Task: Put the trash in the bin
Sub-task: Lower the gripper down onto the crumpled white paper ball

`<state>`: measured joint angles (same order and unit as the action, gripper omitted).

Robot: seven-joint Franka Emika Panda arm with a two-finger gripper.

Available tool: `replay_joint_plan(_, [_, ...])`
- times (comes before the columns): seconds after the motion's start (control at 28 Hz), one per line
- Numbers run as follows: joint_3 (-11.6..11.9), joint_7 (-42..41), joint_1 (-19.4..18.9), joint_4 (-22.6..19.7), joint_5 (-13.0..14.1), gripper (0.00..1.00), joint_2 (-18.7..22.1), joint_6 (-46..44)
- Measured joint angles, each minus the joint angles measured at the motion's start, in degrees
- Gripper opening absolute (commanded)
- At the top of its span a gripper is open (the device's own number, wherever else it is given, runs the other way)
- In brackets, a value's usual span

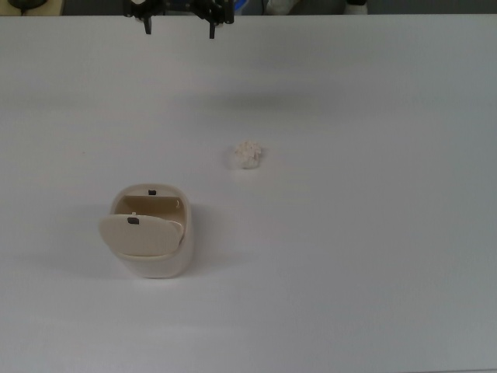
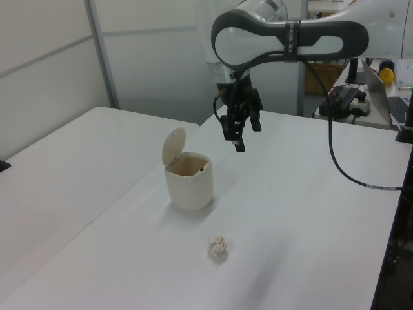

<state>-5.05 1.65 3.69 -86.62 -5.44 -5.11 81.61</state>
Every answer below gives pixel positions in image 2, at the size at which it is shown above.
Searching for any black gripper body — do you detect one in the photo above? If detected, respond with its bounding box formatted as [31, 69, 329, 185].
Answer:
[216, 72, 256, 110]

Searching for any white paper ball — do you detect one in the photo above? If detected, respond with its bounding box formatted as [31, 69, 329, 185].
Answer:
[206, 234, 231, 260]

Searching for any small white lidded bin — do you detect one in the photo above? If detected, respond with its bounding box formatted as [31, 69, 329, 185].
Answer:
[162, 127, 215, 212]

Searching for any brown cardboard box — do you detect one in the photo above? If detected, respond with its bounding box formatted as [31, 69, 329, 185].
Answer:
[304, 62, 343, 95]

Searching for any black electronic control box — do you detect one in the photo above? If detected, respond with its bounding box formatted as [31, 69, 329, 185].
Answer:
[327, 85, 362, 114]

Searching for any grey emergency stop button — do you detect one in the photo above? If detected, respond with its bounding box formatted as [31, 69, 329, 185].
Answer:
[352, 91, 372, 118]

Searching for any black monitor stand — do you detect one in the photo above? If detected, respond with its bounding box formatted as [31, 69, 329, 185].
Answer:
[344, 57, 367, 85]

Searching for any silver open laptop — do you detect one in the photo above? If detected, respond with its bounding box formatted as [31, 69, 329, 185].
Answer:
[360, 59, 411, 127]

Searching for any yellow ball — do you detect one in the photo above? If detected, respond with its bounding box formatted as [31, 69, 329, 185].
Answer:
[378, 67, 396, 86]

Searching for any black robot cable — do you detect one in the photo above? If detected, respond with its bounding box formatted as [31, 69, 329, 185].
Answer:
[212, 54, 404, 191]

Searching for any grey partition post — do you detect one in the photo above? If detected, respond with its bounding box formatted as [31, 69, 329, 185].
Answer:
[86, 0, 121, 110]

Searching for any black clamped mount pole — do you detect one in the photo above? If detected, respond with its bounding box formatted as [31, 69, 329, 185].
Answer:
[395, 89, 413, 145]

